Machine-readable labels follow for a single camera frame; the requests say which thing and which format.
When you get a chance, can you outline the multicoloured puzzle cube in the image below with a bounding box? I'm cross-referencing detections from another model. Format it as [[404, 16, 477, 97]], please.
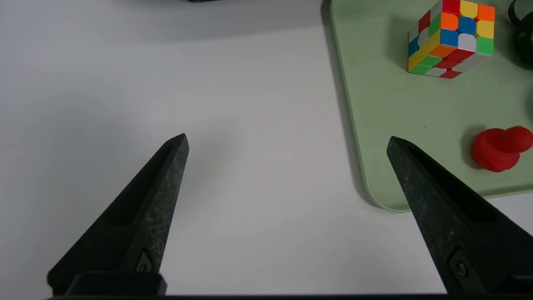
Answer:
[[408, 0, 496, 79]]

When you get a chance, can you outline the red rubber duck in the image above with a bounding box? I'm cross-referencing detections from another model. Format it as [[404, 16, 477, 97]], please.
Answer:
[[471, 126, 533, 173]]

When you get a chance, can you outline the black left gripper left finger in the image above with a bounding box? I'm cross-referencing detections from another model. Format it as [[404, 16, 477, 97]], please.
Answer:
[[47, 133, 189, 296]]

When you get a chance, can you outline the light green plastic tray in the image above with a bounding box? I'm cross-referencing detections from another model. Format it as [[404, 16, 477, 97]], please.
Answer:
[[331, 0, 533, 213]]

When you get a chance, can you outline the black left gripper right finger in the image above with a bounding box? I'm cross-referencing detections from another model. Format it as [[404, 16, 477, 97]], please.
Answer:
[[386, 136, 533, 294]]

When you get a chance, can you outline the glass cup with black handle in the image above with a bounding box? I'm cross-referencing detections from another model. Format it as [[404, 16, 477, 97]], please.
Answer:
[[508, 0, 533, 69]]

